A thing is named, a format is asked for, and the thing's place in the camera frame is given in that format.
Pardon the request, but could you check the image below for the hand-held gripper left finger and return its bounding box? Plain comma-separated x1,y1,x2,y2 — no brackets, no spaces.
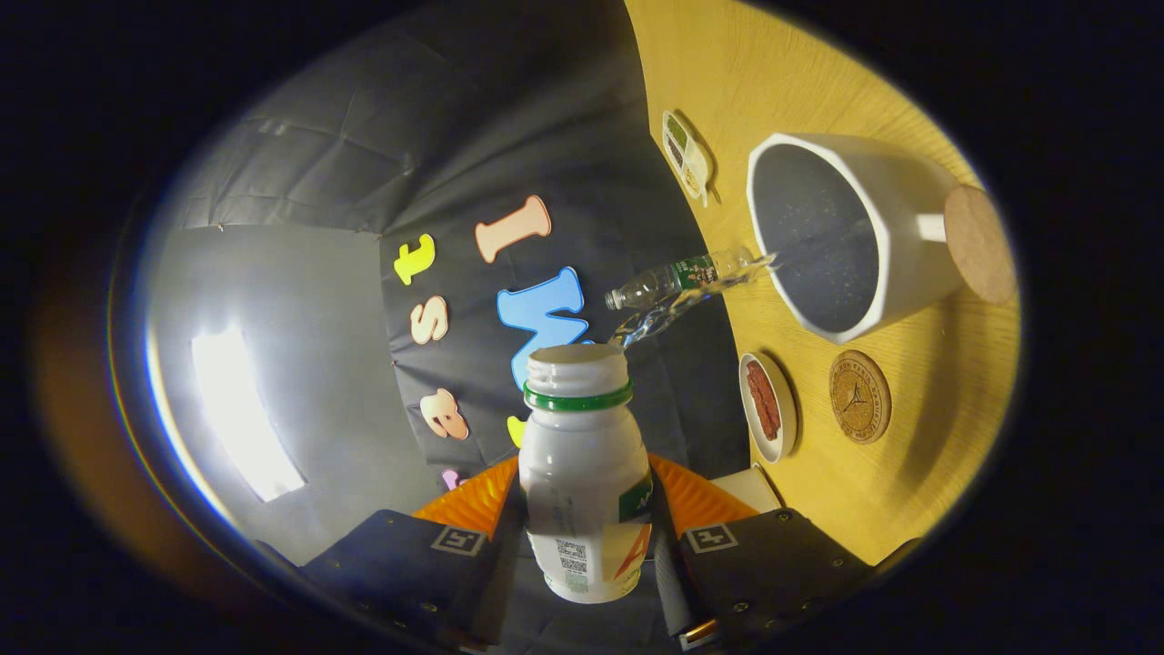
300,455,527,651

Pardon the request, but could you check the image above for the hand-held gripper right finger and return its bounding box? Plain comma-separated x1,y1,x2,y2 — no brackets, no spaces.
647,453,874,651

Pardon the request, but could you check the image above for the white juice bottle green ring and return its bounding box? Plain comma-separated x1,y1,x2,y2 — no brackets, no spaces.
518,343,654,605

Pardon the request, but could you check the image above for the round cork coaster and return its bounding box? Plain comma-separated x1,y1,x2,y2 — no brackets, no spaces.
828,350,893,445

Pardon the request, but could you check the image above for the white cup with cork handle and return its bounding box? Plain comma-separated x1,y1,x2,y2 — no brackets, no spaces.
746,133,1018,345

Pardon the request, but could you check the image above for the clear plastic water bottle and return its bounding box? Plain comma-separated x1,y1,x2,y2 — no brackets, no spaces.
605,246,778,312

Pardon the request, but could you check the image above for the cream toaster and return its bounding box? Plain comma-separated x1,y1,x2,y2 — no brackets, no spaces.
709,464,783,515

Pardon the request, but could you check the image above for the red sausage strip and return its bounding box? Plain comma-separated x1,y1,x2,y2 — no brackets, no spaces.
747,360,782,442

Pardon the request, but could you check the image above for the round white plate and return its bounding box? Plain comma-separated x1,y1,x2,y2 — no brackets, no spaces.
738,352,799,464

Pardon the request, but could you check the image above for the wooden table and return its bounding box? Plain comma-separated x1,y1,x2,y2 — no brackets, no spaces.
626,0,1021,567

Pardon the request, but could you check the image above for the white divided tray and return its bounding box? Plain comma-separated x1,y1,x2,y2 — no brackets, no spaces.
661,110,712,207

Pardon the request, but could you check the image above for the black backdrop cloth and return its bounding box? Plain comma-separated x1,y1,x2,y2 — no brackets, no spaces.
168,0,756,651

